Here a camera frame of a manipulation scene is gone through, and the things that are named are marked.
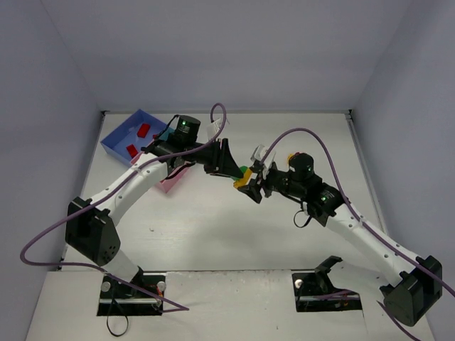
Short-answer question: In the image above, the dark blue container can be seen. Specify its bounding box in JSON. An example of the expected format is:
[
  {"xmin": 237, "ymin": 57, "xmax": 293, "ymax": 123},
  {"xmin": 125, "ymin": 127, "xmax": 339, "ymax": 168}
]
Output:
[{"xmin": 100, "ymin": 109, "xmax": 167, "ymax": 167}]

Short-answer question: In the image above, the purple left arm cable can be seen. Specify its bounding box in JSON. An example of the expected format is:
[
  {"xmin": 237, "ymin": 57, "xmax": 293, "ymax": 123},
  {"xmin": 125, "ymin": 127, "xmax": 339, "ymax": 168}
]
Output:
[{"xmin": 19, "ymin": 102, "xmax": 228, "ymax": 314}]

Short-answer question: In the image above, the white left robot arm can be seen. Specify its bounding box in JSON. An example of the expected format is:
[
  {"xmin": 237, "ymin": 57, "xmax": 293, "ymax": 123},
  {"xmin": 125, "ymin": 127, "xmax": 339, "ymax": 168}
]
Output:
[{"xmin": 65, "ymin": 115, "xmax": 242, "ymax": 285}]

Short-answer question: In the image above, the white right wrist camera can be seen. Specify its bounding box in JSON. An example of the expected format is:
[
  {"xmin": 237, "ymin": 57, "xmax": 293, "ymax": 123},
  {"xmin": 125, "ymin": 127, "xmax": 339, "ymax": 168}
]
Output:
[{"xmin": 250, "ymin": 144, "xmax": 276, "ymax": 179}]

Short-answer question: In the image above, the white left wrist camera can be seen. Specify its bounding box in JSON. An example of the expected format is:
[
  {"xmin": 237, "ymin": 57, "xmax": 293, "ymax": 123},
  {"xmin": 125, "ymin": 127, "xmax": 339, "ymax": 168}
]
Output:
[{"xmin": 206, "ymin": 119, "xmax": 225, "ymax": 141}]

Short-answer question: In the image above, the red bottom lego brick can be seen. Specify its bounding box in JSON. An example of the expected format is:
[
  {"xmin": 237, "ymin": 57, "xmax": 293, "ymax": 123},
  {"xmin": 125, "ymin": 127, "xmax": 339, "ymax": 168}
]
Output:
[{"xmin": 137, "ymin": 123, "xmax": 151, "ymax": 139}]

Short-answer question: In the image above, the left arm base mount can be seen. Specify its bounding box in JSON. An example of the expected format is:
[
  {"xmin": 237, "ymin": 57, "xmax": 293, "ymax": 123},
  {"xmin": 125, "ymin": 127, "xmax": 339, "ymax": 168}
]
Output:
[{"xmin": 97, "ymin": 276, "xmax": 163, "ymax": 317}]

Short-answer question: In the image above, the long yellow lego brick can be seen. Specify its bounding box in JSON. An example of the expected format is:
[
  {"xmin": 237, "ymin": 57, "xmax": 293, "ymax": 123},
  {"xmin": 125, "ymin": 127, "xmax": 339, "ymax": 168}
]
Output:
[{"xmin": 233, "ymin": 168, "xmax": 252, "ymax": 189}]

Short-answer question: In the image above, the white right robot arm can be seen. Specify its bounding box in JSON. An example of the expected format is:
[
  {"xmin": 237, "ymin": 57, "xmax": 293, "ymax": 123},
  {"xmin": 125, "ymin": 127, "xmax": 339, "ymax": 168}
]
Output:
[{"xmin": 234, "ymin": 153, "xmax": 442, "ymax": 327}]

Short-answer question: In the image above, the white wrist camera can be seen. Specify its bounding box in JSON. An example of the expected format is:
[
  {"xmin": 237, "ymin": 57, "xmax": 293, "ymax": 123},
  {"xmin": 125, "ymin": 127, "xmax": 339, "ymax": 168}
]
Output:
[
  {"xmin": 206, "ymin": 119, "xmax": 225, "ymax": 141},
  {"xmin": 250, "ymin": 144, "xmax": 276, "ymax": 179}
]

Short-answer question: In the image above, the pink container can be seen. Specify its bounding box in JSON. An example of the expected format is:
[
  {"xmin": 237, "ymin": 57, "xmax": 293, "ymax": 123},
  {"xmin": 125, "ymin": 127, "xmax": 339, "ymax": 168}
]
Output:
[{"xmin": 155, "ymin": 167, "xmax": 189, "ymax": 193}]

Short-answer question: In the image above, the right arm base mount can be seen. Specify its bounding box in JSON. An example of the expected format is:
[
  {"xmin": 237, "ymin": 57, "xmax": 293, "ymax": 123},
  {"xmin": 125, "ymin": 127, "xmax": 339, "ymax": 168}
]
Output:
[{"xmin": 291, "ymin": 272, "xmax": 363, "ymax": 313}]

